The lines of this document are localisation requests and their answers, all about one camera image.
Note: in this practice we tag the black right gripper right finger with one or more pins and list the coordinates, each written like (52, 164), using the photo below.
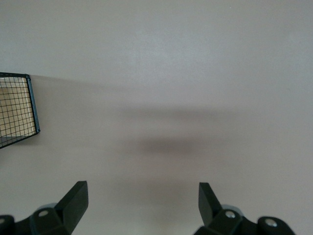
(210, 210)

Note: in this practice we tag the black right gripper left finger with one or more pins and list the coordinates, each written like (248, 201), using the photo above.
(71, 208)

